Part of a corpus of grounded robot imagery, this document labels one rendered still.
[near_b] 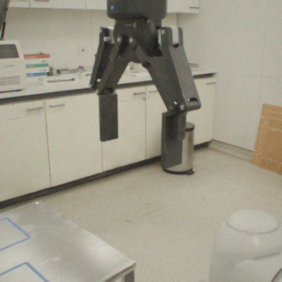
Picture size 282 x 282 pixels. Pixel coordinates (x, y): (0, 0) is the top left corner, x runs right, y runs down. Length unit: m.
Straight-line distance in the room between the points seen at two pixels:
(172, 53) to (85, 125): 2.68
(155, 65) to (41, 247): 0.66
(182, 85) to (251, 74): 3.45
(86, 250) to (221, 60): 3.34
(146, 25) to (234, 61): 3.53
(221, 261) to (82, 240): 0.37
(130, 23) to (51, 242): 0.67
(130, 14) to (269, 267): 0.53
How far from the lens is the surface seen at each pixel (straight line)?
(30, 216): 1.12
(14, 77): 2.75
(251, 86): 3.85
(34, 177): 2.98
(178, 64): 0.41
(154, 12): 0.44
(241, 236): 0.76
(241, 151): 4.04
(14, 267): 0.92
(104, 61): 0.53
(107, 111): 0.53
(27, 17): 3.45
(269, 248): 0.76
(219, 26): 4.07
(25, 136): 2.85
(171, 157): 0.44
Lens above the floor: 1.35
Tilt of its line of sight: 17 degrees down
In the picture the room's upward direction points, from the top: straight up
